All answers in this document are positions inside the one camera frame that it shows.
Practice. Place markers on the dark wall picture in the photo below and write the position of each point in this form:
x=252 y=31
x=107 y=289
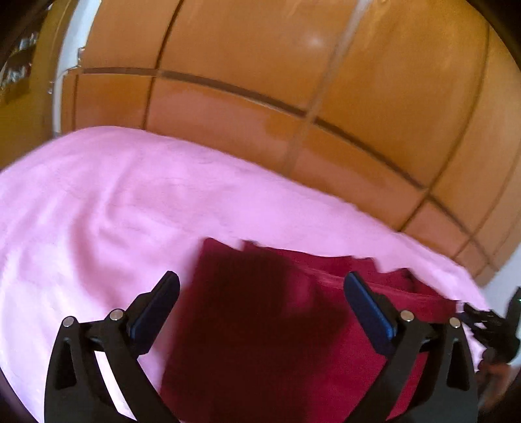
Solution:
x=18 y=69

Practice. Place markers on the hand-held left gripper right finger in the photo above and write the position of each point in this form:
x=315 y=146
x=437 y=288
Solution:
x=366 y=309

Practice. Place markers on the person's right hand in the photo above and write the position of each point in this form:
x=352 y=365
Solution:
x=494 y=378

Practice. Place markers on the white door frame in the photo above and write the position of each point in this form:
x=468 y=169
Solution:
x=67 y=81

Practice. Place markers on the wooden wardrobe doors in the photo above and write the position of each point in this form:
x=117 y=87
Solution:
x=285 y=81

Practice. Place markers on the dark red long-sleeved shirt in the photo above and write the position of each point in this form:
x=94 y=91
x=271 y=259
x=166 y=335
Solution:
x=252 y=325

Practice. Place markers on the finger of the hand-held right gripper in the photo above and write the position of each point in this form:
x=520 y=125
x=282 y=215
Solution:
x=483 y=332
x=477 y=313

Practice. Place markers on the pink bed sheet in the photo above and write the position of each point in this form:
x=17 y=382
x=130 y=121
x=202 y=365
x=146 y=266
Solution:
x=122 y=223

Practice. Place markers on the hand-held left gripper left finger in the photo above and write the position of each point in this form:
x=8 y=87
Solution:
x=154 y=309

